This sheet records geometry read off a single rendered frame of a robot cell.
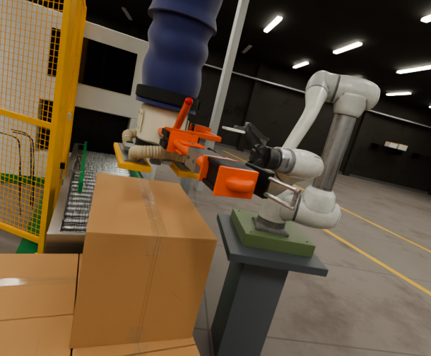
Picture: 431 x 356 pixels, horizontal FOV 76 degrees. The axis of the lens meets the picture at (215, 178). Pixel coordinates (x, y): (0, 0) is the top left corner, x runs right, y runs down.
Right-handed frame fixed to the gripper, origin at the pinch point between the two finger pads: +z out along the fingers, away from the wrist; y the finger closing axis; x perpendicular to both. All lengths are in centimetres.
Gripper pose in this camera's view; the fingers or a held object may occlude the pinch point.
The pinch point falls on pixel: (222, 149)
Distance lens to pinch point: 86.7
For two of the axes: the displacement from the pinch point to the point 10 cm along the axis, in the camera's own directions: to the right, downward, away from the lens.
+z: -8.9, -1.2, -4.3
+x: -3.9, -3.0, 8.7
